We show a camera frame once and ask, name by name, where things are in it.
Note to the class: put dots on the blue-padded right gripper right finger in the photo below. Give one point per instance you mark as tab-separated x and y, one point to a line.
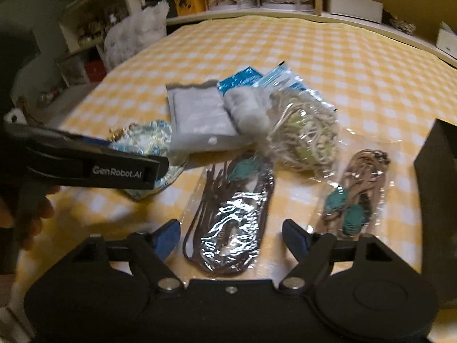
312	251

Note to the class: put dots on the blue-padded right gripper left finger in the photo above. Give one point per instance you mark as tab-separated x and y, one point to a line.
149	251

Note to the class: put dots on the tan cord teal leaf necklace bag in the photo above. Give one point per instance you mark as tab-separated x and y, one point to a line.
351	204

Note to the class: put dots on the dark brown cord necklace bag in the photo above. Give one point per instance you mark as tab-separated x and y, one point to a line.
226	232

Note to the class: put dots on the floral blue silk pouch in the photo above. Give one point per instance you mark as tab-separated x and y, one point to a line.
150	139

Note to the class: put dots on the beige rope green bead bag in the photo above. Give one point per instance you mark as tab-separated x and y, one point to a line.
303	135

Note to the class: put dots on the grey white pouch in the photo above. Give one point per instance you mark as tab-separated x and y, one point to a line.
200	123

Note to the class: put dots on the blue sachet packet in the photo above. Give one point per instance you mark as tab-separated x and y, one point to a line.
245	77

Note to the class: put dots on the blue white medicine sachet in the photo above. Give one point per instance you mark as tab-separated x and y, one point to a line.
281	77

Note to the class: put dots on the person's left hand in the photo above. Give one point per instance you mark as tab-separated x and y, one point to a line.
24	209

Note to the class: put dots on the black storage box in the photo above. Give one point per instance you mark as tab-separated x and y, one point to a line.
435	169

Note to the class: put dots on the white plush toy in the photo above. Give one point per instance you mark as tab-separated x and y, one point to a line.
135	33

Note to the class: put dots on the yellow white checkered tablecloth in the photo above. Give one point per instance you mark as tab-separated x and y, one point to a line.
76	282

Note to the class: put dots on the yellow box on shelf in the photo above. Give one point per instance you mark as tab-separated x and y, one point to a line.
190	7

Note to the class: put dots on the small trinkets on shelf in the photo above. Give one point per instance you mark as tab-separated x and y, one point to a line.
403	26

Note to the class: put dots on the white tissue box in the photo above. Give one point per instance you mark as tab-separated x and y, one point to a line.
447	40

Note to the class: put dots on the wooden shelf unit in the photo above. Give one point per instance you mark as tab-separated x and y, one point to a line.
426	24

